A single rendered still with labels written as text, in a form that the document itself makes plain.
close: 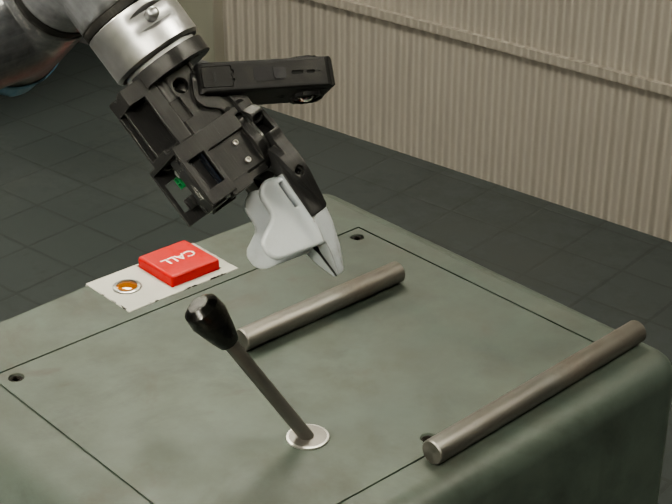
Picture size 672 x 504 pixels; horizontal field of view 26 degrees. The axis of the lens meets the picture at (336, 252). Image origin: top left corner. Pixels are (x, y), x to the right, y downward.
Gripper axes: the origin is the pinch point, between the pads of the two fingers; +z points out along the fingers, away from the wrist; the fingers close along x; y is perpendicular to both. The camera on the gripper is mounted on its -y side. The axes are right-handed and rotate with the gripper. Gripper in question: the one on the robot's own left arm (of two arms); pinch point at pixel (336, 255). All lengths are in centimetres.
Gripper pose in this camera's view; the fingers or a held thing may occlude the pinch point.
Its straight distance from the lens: 113.9
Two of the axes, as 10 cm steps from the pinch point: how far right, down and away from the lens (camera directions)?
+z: 5.9, 8.0, 0.4
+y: -7.2, 5.5, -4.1
